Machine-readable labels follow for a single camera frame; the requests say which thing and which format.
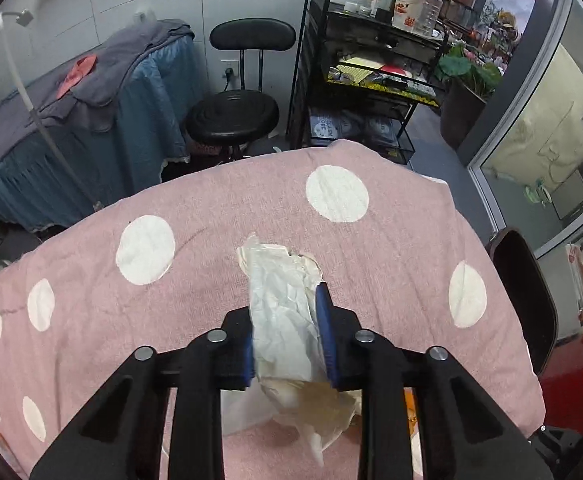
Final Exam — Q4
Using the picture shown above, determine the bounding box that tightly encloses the black swivel chair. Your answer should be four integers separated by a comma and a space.
186, 18, 297, 161

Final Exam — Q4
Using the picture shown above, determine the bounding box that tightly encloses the green potted plant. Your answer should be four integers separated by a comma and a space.
434, 42, 502, 151

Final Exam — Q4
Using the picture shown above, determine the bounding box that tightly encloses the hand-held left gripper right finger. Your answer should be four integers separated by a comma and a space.
314, 282, 555, 480

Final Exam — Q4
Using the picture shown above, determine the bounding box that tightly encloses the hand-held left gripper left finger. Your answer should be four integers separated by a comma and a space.
29, 306, 256, 480

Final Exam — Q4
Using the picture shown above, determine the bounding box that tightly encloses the grey printed box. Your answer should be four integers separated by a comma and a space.
364, 115, 402, 148
309, 110, 359, 141

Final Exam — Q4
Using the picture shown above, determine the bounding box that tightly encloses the red cloth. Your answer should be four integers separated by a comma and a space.
56, 55, 97, 101

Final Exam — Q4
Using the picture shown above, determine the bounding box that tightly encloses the yellow sheet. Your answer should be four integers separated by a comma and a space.
334, 57, 387, 83

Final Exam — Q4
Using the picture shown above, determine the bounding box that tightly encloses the black metal rack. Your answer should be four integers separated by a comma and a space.
286, 0, 449, 166

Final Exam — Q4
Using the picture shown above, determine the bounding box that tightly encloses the clear plastic jug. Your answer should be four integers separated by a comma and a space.
394, 0, 445, 38

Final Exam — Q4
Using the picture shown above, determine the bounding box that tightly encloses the glass partition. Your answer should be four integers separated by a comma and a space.
466, 0, 583, 261

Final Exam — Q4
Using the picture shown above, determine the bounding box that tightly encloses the pink spotted blanket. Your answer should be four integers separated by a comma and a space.
0, 139, 546, 480

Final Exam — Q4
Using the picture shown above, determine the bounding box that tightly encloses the white curved pole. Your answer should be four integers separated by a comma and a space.
0, 10, 103, 211

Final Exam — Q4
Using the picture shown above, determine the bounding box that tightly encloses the black chair back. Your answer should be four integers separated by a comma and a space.
485, 227, 558, 376

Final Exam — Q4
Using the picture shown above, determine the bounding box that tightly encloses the blue skirted massage bed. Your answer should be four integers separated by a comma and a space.
0, 35, 207, 233

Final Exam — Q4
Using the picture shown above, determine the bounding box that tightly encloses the grey bed cover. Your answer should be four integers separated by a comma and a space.
0, 19, 195, 171

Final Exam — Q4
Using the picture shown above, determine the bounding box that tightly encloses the cream paper bag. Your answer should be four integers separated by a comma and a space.
236, 232, 365, 466

